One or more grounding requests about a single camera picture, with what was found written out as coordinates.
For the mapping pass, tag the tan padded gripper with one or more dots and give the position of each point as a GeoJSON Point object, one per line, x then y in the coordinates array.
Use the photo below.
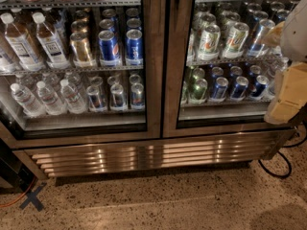
{"type": "Point", "coordinates": [295, 35]}

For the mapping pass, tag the glass fridge door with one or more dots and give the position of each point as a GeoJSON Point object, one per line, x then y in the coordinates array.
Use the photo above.
{"type": "Point", "coordinates": [22, 132]}
{"type": "Point", "coordinates": [188, 19]}

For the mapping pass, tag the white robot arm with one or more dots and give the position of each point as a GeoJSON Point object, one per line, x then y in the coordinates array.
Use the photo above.
{"type": "Point", "coordinates": [291, 35]}

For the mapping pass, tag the stainless steel display fridge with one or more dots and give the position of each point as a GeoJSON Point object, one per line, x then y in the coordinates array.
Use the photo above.
{"type": "Point", "coordinates": [160, 152]}

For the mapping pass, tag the blue can lower right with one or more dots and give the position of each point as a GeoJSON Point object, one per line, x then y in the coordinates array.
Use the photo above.
{"type": "Point", "coordinates": [258, 86]}

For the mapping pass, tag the silver blue can upper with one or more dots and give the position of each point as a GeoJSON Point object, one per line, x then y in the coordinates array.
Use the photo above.
{"type": "Point", "coordinates": [256, 46]}

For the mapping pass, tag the blue can lower middle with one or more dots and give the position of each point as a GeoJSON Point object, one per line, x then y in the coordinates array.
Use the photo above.
{"type": "Point", "coordinates": [239, 87]}

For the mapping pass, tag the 7up can right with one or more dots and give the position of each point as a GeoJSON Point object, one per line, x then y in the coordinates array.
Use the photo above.
{"type": "Point", "coordinates": [235, 40]}

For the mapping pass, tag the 7up can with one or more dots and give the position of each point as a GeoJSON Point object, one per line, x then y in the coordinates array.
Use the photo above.
{"type": "Point", "coordinates": [208, 48]}
{"type": "Point", "coordinates": [235, 40]}

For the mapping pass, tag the blue can lower left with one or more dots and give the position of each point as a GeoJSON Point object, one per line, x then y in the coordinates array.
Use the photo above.
{"type": "Point", "coordinates": [219, 88]}

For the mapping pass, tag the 7up can left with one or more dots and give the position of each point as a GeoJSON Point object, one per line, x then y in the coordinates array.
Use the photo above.
{"type": "Point", "coordinates": [208, 48]}

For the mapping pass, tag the green soda can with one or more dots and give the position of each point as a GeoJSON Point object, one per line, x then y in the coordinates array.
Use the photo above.
{"type": "Point", "coordinates": [197, 91]}

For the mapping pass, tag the silver energy can right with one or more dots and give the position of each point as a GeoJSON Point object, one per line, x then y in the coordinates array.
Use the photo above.
{"type": "Point", "coordinates": [137, 99]}

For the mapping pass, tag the silver energy can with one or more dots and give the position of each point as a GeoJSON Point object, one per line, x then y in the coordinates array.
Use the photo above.
{"type": "Point", "coordinates": [118, 99]}
{"type": "Point", "coordinates": [97, 100]}
{"type": "Point", "coordinates": [137, 99]}

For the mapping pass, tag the blue Pepsi can right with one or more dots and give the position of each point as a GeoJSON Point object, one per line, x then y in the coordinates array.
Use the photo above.
{"type": "Point", "coordinates": [134, 46]}

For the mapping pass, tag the blue pepsi can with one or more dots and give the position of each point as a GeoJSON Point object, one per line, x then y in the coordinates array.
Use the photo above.
{"type": "Point", "coordinates": [134, 46]}
{"type": "Point", "coordinates": [109, 48]}

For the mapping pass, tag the silver energy can middle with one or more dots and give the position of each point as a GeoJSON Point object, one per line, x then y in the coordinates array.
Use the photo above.
{"type": "Point", "coordinates": [118, 99]}

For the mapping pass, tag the blue Pepsi can left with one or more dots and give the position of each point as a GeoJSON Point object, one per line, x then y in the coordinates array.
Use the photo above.
{"type": "Point", "coordinates": [109, 48]}

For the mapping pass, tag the silver energy can left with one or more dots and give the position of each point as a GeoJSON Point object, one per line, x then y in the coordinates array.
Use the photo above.
{"type": "Point", "coordinates": [97, 100]}

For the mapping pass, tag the gold soda can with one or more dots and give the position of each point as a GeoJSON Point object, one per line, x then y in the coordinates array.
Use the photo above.
{"type": "Point", "coordinates": [80, 45]}

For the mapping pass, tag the water bottle right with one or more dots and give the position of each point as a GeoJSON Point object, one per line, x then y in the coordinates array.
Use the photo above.
{"type": "Point", "coordinates": [73, 96]}

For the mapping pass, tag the water bottle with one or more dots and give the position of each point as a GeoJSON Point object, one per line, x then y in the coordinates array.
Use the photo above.
{"type": "Point", "coordinates": [27, 100]}
{"type": "Point", "coordinates": [50, 98]}
{"type": "Point", "coordinates": [73, 96]}

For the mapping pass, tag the tea bottle white cap right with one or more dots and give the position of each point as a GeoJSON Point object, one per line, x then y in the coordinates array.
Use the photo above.
{"type": "Point", "coordinates": [51, 42]}

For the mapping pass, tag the tea bottle white cap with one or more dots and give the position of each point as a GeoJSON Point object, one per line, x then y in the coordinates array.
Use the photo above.
{"type": "Point", "coordinates": [51, 42]}
{"type": "Point", "coordinates": [22, 44]}

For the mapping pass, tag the water bottle middle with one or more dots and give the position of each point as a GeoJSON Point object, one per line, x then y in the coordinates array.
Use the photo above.
{"type": "Point", "coordinates": [50, 98]}

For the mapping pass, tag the water bottle left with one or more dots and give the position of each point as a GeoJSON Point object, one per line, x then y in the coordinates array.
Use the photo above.
{"type": "Point", "coordinates": [27, 100]}

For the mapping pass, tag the tea bottle white cap left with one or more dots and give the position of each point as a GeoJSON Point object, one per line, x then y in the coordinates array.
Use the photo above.
{"type": "Point", "coordinates": [22, 44]}

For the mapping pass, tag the blue tape cross mark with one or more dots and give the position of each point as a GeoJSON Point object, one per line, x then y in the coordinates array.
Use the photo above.
{"type": "Point", "coordinates": [33, 199]}

